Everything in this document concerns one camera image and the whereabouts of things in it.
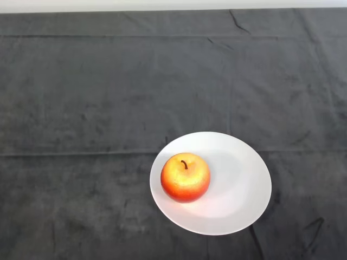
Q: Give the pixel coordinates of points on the red yellow apple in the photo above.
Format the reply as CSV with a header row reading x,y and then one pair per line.
x,y
185,178

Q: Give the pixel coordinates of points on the white round plate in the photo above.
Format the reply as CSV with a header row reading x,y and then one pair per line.
x,y
238,189

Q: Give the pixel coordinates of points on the black cloth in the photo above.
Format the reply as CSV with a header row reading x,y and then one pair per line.
x,y
108,81

